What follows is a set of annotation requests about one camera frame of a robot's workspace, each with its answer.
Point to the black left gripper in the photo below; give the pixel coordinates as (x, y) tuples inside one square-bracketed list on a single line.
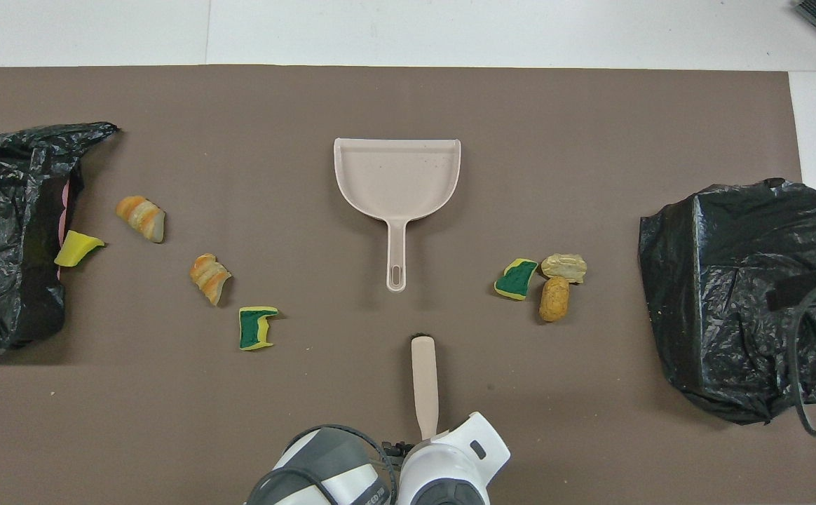
[(395, 449)]

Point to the beige hand brush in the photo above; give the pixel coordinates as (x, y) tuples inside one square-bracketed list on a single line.
[(424, 379)]

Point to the pale bread chunk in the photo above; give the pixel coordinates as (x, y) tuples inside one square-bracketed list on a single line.
[(563, 267)]

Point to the brown bread roll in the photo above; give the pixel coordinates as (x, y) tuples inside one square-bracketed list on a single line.
[(554, 299)]

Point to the brown table mat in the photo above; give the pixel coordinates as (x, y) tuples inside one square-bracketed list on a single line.
[(170, 421)]

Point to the black bag covered pink bin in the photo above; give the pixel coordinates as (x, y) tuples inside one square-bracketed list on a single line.
[(1, 175)]

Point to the beige plastic dustpan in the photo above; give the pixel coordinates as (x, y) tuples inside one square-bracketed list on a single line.
[(397, 175)]

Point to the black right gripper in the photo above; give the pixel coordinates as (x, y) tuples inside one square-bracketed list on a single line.
[(804, 289)]

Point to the green yellow sponge piece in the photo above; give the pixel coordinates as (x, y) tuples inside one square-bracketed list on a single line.
[(250, 330), (515, 280)]

